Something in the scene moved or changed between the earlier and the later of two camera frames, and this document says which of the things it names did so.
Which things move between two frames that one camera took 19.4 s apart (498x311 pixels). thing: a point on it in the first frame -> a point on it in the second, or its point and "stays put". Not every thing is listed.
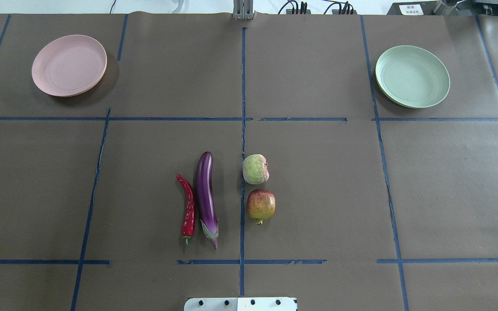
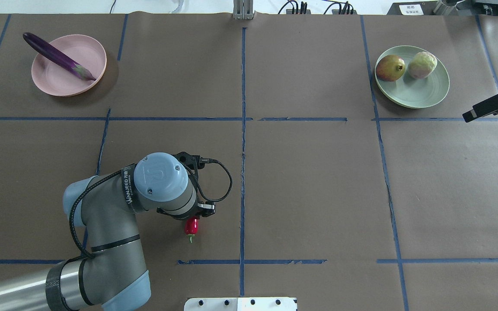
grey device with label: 415,8 stays put
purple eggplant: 206,197 -> 55,54
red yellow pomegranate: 261,204 -> 390,68
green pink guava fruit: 255,169 -> 422,65
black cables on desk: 347,4 stays put
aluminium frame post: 243,9 stays put
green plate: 411,77 stays put
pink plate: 68,65 stays put
